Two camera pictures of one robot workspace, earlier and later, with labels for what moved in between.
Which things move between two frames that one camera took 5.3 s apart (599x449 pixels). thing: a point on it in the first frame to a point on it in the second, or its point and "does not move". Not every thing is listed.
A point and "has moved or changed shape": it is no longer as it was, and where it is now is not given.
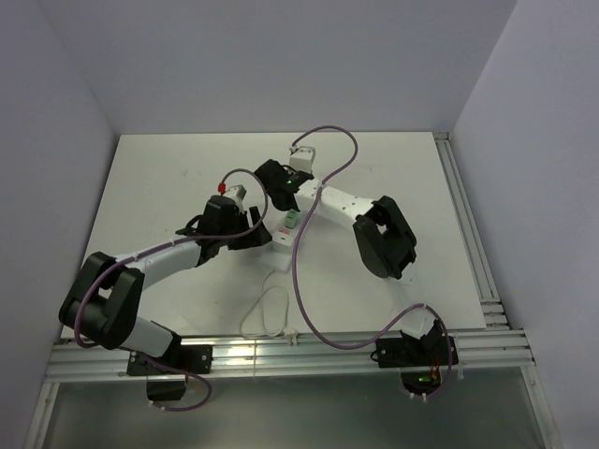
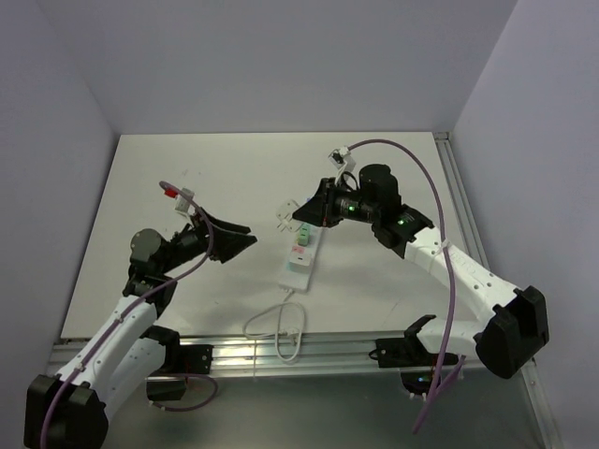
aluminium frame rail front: [290, 355] does not move
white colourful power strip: [280, 260] to [300, 281]
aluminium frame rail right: [492, 308] does not move
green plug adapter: [291, 218] has moved or changed shape
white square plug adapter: [282, 242] to [299, 260]
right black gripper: [291, 172] to [320, 210]
